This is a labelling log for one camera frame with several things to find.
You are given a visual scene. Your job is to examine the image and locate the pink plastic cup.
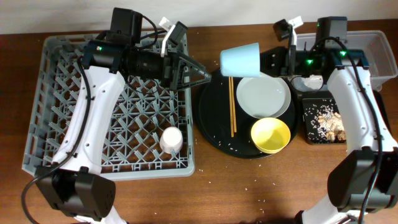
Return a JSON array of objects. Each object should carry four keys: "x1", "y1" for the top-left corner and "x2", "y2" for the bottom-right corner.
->
[{"x1": 159, "y1": 126, "x2": 183, "y2": 154}]

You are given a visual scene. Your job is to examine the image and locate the grey round plate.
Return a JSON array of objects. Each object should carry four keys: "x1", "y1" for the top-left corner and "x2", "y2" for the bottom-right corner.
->
[{"x1": 236, "y1": 76, "x2": 291, "y2": 119}]

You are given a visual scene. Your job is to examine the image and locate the grey dishwasher rack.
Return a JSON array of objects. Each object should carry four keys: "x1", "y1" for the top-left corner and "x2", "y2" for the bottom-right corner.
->
[{"x1": 22, "y1": 34, "x2": 195, "y2": 181}]

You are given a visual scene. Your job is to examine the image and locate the light blue plastic cup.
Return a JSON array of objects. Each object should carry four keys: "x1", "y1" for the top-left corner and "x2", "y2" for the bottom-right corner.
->
[{"x1": 220, "y1": 43, "x2": 261, "y2": 78}]

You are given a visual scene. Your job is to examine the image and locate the food scraps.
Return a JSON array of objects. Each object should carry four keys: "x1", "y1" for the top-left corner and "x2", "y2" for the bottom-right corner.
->
[{"x1": 303, "y1": 105, "x2": 346, "y2": 144}]

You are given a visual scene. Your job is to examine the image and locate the wooden chopstick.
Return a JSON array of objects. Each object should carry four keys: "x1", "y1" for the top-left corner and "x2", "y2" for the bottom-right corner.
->
[
  {"x1": 231, "y1": 77, "x2": 237, "y2": 133},
  {"x1": 228, "y1": 77, "x2": 234, "y2": 138}
]

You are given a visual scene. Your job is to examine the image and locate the left wooden chopstick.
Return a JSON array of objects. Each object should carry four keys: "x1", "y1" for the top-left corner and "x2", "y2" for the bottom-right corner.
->
[{"x1": 228, "y1": 77, "x2": 234, "y2": 138}]

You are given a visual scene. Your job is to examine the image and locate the round black tray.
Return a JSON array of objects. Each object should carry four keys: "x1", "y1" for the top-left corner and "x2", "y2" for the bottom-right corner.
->
[{"x1": 194, "y1": 62, "x2": 300, "y2": 160}]

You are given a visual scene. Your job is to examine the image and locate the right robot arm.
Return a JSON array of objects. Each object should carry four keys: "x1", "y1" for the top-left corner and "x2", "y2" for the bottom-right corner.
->
[{"x1": 260, "y1": 17, "x2": 397, "y2": 223}]

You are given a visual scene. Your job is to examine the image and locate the black rectangular tray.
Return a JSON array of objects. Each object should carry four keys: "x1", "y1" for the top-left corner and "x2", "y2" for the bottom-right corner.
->
[{"x1": 301, "y1": 89, "x2": 393, "y2": 146}]

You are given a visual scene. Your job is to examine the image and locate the clear plastic bin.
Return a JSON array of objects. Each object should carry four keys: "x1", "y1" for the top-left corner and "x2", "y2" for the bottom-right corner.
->
[{"x1": 292, "y1": 30, "x2": 397, "y2": 92}]

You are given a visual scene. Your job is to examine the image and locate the right wooden chopstick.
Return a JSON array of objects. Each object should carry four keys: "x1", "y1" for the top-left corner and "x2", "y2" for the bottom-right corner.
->
[{"x1": 231, "y1": 77, "x2": 237, "y2": 133}]

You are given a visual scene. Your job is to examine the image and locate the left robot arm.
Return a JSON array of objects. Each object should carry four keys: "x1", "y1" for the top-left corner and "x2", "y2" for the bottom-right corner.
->
[{"x1": 32, "y1": 7, "x2": 211, "y2": 223}]

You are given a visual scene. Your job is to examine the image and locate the yellow bowl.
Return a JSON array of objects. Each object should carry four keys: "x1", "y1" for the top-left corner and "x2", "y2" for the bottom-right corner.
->
[{"x1": 250, "y1": 118, "x2": 291, "y2": 154}]

